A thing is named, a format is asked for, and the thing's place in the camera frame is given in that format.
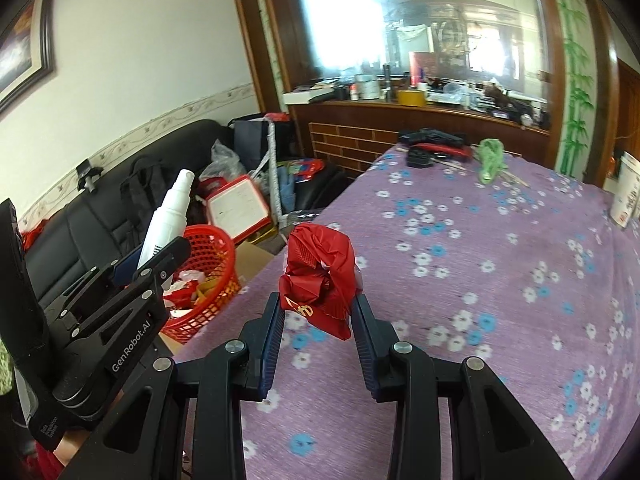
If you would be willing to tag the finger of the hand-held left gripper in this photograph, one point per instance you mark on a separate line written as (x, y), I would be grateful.
(167, 257)
(127, 262)

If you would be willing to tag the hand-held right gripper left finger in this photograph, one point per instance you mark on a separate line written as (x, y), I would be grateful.
(270, 345)

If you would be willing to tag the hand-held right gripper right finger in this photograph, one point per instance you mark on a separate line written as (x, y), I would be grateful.
(365, 355)

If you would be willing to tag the white spray bottle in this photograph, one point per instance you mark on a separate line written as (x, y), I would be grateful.
(167, 215)

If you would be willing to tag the red plastic basket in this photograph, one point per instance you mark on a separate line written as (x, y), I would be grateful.
(210, 255)

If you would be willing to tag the red white torn packet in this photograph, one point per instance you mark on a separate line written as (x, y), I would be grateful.
(320, 280)

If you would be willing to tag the person's left forearm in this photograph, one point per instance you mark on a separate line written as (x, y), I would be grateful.
(75, 447)

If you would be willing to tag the black leather sofa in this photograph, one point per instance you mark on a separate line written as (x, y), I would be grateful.
(75, 225)

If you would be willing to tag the black backpack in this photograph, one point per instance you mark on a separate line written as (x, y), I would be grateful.
(145, 185)

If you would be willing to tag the red framed whiteboard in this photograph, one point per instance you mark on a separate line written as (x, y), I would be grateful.
(237, 210)

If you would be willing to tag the cardboard box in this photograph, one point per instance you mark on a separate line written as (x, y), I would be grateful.
(255, 260)

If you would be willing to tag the clear plastic bag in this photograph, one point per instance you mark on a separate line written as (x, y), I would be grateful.
(225, 160)

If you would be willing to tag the dark red clothing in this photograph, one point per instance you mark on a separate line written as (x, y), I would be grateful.
(47, 462)

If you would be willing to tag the white wrapped pole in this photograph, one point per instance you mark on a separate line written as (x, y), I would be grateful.
(272, 160)

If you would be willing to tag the dark shopping bag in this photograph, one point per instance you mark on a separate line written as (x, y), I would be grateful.
(255, 140)

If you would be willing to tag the colourful printed bag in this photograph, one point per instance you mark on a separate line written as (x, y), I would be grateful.
(302, 169)

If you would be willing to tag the small black object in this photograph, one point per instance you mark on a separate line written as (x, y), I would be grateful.
(417, 159)

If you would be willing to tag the red hand tool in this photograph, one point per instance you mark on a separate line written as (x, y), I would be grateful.
(445, 149)

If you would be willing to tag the black and red tools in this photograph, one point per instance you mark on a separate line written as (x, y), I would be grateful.
(435, 136)

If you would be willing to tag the wooden counter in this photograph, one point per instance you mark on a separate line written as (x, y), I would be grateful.
(350, 115)

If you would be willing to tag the wooden pencil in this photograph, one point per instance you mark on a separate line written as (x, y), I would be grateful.
(515, 177)

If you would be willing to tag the green cloth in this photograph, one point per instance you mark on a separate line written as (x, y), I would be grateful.
(490, 157)

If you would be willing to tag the row of countertop items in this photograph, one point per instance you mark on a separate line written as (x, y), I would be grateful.
(415, 90)

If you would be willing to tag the white cartoon tumbler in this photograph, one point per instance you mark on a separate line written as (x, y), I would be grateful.
(627, 195)

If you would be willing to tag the black clamp mount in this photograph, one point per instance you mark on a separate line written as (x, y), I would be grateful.
(89, 176)

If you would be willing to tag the framed wall picture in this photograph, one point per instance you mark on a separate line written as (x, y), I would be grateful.
(25, 55)

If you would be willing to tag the large wall mirror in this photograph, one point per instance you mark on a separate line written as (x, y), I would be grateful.
(350, 20)

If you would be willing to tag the green bamboo wall decal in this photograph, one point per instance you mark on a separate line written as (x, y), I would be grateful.
(575, 85)

